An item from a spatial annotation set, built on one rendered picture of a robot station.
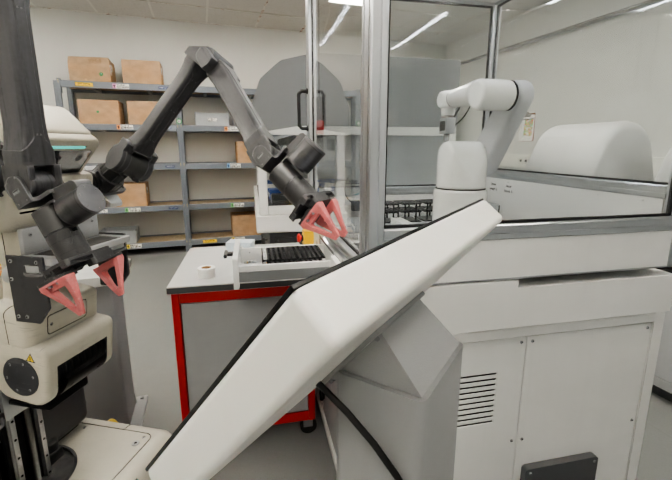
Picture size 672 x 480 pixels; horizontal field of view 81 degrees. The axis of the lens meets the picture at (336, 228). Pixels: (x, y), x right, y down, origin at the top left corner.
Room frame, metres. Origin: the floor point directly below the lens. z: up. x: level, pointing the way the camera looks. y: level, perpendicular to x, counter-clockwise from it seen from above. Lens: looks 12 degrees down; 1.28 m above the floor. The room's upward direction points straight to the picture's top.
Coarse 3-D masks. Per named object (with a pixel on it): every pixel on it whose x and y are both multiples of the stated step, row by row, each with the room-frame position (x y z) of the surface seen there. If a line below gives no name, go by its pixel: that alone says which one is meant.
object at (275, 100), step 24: (288, 72) 2.21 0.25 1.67; (264, 96) 2.19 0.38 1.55; (288, 96) 2.21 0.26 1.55; (264, 120) 2.19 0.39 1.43; (288, 120) 2.21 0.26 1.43; (264, 192) 2.19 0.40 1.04; (264, 216) 2.19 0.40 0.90; (288, 216) 2.21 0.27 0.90; (264, 240) 2.73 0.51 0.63; (288, 240) 2.24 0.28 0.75
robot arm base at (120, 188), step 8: (96, 168) 1.17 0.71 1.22; (104, 168) 1.16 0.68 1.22; (104, 176) 1.16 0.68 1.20; (112, 176) 1.16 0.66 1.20; (120, 176) 1.17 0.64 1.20; (104, 184) 1.16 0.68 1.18; (112, 184) 1.16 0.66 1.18; (120, 184) 1.19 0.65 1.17; (104, 192) 1.16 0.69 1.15; (112, 192) 1.19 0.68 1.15; (120, 192) 1.23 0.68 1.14
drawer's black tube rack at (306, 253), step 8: (272, 248) 1.47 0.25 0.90; (280, 248) 1.47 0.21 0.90; (288, 248) 1.47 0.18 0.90; (296, 248) 1.47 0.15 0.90; (304, 248) 1.47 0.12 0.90; (312, 248) 1.48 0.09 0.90; (272, 256) 1.36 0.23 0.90; (280, 256) 1.36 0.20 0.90; (288, 256) 1.36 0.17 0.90; (296, 256) 1.36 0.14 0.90; (304, 256) 1.36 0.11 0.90; (312, 256) 1.36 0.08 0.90; (320, 256) 1.36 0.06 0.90
